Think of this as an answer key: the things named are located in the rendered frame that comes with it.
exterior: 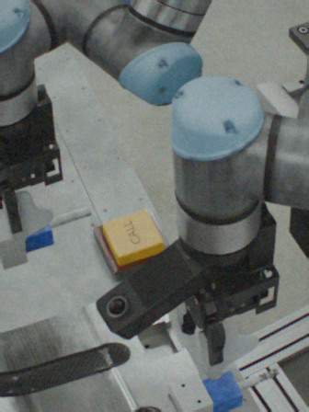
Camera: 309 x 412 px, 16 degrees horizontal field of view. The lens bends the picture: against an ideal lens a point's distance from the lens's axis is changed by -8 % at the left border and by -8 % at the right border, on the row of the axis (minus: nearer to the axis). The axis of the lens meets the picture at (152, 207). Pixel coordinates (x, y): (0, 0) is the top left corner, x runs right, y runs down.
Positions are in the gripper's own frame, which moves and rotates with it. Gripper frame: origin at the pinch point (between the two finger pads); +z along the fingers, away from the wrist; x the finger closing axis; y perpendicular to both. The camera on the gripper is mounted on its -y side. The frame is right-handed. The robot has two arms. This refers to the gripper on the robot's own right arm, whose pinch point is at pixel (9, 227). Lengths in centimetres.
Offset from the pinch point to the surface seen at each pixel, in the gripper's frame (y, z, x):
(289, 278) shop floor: 63, 95, 42
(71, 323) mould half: 3.2, 6.4, -11.8
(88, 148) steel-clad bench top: 17.0, 15.1, 21.8
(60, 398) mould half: -2.3, 6.6, -22.1
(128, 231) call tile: 15.9, 11.4, 2.8
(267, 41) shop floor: 95, 95, 117
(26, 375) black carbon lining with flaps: -5.1, 7.1, -17.2
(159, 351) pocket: 11.8, 8.7, -18.2
